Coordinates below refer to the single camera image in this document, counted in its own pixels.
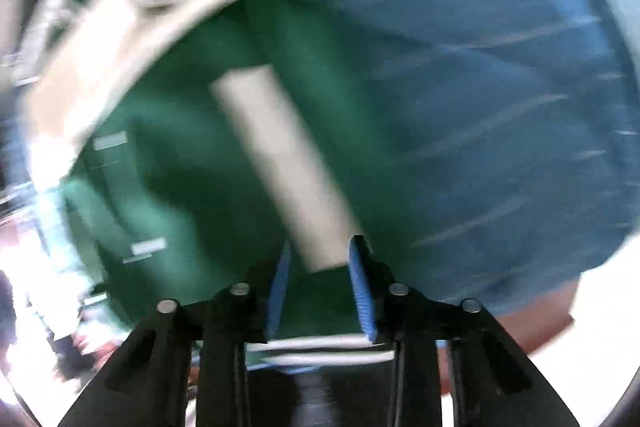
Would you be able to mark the green jacket with cream sleeves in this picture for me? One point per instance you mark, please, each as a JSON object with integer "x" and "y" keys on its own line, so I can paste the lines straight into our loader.
{"x": 190, "y": 167}

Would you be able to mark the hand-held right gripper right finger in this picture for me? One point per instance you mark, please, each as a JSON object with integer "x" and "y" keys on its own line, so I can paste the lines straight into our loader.
{"x": 361, "y": 292}

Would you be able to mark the reddish brown bed edge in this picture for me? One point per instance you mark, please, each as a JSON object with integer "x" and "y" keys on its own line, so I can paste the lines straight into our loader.
{"x": 542, "y": 319}

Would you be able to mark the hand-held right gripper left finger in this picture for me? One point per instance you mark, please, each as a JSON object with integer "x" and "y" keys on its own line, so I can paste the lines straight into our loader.
{"x": 278, "y": 292}

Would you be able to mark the blue striped bed sheet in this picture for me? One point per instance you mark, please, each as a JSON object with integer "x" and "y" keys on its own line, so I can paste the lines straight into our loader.
{"x": 475, "y": 107}

